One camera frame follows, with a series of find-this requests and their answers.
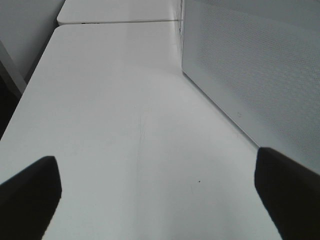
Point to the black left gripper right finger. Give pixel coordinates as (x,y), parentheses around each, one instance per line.
(290,193)

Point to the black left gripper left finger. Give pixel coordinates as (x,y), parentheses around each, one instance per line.
(28,200)

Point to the white microwave door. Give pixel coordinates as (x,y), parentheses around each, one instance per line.
(252,65)

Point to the white microwave oven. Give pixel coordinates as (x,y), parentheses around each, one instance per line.
(250,62)

